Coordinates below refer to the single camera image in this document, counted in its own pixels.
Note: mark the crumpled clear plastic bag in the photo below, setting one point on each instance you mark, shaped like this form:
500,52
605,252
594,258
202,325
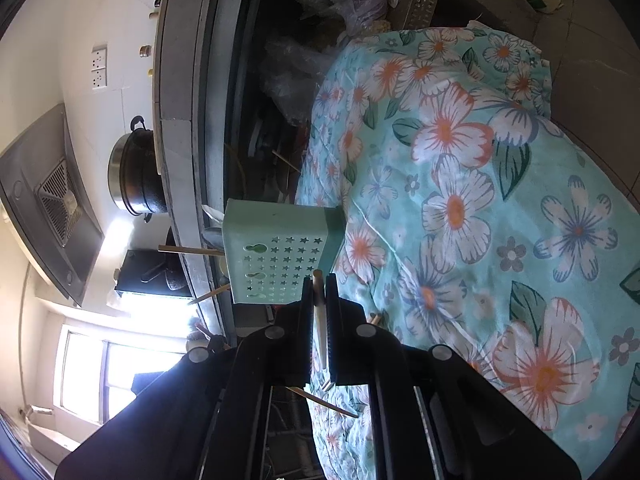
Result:
300,75

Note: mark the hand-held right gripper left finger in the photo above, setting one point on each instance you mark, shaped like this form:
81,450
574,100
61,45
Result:
305,330

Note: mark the green plastic utensil holder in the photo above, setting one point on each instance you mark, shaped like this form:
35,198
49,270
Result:
280,230

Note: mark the white wall socket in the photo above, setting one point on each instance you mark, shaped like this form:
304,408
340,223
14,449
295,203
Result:
99,79
99,56

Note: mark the window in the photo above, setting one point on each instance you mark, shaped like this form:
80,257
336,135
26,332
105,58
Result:
85,375

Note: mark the concrete kitchen counter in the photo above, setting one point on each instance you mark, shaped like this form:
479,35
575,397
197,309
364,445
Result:
175,85

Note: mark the wooden chopsticks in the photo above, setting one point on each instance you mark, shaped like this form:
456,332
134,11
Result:
210,294

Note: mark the thin wooden stick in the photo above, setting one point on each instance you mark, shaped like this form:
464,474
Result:
286,160

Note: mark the grey range hood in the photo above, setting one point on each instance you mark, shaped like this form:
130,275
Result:
50,210

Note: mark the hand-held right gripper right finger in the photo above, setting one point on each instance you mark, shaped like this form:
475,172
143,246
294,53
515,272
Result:
335,330

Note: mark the steel pot lid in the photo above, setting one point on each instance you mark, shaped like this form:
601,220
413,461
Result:
116,175

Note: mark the white ceramic spoon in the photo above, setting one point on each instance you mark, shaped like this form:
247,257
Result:
214,214

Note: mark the black stockpot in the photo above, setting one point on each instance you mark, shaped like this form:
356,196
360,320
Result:
142,175

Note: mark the steel spoon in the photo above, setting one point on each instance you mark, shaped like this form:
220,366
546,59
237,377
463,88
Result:
214,237

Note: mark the cream plastic rice spoon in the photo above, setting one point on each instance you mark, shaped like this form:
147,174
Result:
223,270

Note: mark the perforated metal shelf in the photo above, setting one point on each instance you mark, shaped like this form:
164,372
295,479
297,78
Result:
422,0

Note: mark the floral blanket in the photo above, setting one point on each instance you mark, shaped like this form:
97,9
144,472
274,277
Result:
450,160

